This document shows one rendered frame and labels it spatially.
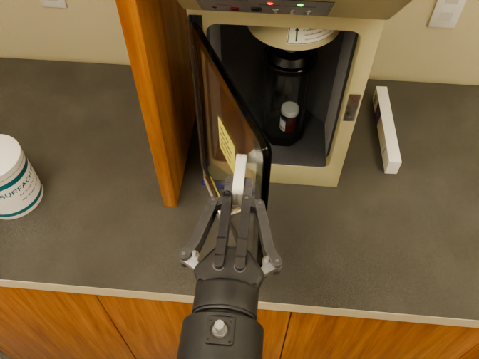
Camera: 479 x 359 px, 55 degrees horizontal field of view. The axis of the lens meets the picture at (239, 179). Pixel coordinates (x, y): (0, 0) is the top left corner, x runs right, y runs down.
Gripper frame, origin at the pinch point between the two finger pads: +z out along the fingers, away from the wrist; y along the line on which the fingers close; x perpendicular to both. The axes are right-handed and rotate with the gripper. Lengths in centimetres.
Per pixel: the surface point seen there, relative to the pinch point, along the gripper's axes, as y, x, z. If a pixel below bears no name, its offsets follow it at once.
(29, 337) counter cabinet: 63, 87, 1
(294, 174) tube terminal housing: -10.5, 33.3, 27.4
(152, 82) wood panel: 16.2, 0.0, 18.8
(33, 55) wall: 70, 38, 71
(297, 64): -8.3, 6.2, 33.4
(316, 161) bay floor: -15.1, 29.4, 28.8
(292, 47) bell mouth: -6.8, -1.2, 28.8
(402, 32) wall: -38, 23, 70
